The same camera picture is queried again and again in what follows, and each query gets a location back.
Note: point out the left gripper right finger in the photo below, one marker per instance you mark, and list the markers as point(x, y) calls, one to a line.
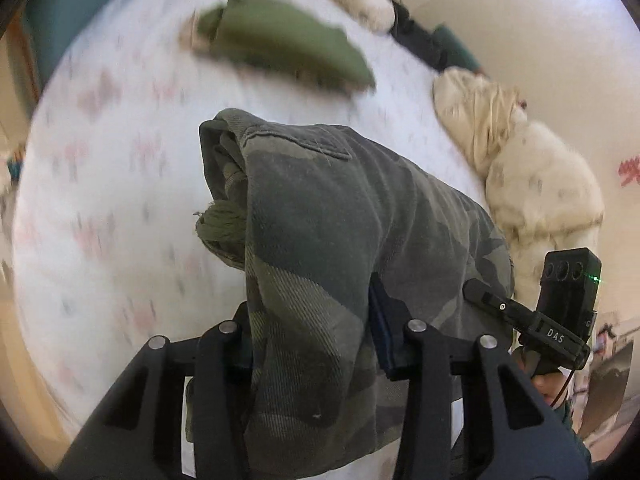
point(509, 432)

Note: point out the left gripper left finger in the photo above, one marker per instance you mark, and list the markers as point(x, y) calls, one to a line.
point(195, 389)

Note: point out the camouflage pants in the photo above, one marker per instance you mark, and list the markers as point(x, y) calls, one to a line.
point(325, 211)

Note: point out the right hand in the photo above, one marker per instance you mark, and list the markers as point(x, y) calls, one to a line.
point(550, 385)

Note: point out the cream bear print duvet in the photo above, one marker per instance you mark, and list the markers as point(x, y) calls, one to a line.
point(541, 193)

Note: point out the white floral bed sheet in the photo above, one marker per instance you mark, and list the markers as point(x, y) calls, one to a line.
point(105, 251)

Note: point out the beige folded garment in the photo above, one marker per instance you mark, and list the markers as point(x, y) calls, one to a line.
point(188, 34)

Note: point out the olive green folded garment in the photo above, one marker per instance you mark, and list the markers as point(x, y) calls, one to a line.
point(275, 35)

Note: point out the black camera box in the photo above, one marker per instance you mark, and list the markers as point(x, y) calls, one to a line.
point(569, 286)

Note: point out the red wall decoration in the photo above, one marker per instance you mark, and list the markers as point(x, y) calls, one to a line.
point(629, 171)

